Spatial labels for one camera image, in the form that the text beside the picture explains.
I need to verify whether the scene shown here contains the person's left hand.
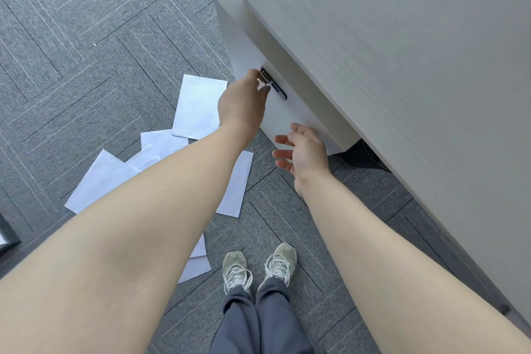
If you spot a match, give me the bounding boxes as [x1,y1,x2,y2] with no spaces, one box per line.
[217,69,271,145]

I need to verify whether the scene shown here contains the person's right hand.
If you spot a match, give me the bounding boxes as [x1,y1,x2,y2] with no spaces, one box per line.
[272,122,332,197]

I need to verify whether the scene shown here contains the pile of white paper sheets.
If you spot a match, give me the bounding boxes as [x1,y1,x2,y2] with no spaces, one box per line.
[64,74,254,285]

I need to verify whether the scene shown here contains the person's right forearm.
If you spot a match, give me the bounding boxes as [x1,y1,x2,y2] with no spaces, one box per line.
[296,171,531,354]

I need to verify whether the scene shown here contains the person's left forearm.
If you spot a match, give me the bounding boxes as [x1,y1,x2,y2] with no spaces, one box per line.
[0,123,260,354]

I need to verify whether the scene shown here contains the pale grey drawer cabinet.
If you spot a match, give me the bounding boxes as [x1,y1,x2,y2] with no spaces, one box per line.
[210,0,362,156]

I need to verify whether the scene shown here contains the grey table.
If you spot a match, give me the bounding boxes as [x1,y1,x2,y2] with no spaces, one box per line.
[197,0,531,336]

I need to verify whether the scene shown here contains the grey trousers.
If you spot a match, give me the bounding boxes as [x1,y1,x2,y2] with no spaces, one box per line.
[209,277,316,354]

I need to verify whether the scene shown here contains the white column with dark skirting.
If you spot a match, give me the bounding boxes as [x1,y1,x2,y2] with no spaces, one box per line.
[0,211,22,258]

